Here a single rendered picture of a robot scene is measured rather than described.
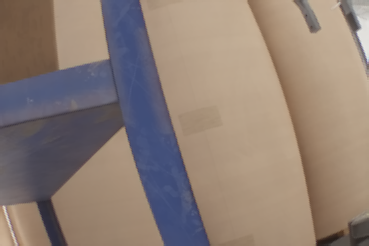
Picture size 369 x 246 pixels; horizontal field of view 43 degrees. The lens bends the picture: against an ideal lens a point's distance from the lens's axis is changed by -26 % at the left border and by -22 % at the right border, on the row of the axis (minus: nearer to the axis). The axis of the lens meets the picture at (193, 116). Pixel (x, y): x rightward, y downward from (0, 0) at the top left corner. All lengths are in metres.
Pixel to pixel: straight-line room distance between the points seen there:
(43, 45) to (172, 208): 0.17
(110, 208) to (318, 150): 0.65
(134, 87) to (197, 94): 0.94
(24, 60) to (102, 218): 0.81
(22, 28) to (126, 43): 0.11
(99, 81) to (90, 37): 0.92
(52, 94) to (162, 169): 0.10
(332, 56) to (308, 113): 0.21
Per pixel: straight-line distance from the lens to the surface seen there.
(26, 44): 0.44
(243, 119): 1.39
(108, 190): 1.22
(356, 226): 0.71
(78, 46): 1.30
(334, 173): 1.57
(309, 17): 0.94
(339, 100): 1.61
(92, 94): 0.41
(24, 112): 0.39
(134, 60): 0.43
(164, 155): 0.41
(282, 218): 1.39
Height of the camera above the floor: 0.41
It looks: 10 degrees up
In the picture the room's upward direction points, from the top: 16 degrees counter-clockwise
